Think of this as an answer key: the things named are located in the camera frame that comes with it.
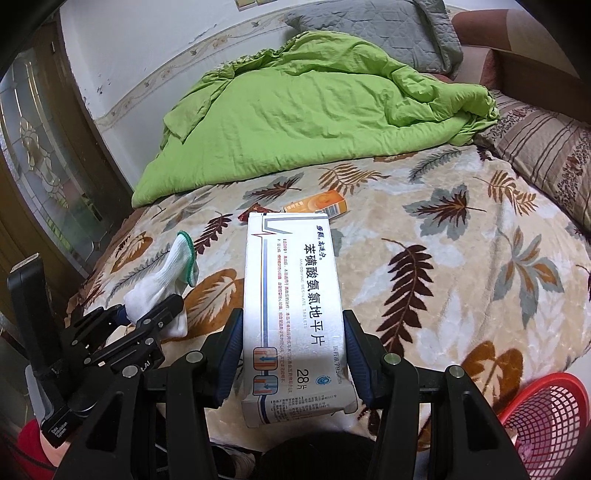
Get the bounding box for white sock green cuff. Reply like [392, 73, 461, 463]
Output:
[106, 231, 199, 345]

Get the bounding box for white red tablet box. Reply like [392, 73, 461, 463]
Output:
[242, 213, 358, 427]

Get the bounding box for dark red candy wrapper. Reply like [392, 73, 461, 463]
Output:
[238, 203, 276, 224]

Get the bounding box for orange medicine box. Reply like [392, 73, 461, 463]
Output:
[283, 190, 349, 219]

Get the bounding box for red sleeve forearm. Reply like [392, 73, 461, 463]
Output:
[11, 419, 56, 480]

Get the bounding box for red plastic mesh basket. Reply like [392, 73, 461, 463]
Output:
[500, 373, 590, 479]

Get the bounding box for glass panel wooden door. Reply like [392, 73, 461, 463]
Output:
[1, 17, 131, 319]

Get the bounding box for leaf pattern blanket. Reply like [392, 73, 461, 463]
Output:
[67, 146, 590, 411]

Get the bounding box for green quilt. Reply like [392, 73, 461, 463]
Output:
[131, 31, 499, 207]

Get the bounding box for striped floral pillow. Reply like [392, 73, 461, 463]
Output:
[474, 90, 590, 232]

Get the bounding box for grey quilted pillow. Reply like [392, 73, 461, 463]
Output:
[284, 0, 464, 78]

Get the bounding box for brown upholstered headboard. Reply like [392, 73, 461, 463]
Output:
[452, 9, 590, 122]

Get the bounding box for gold wall switch plates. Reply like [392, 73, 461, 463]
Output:
[235, 0, 266, 11]

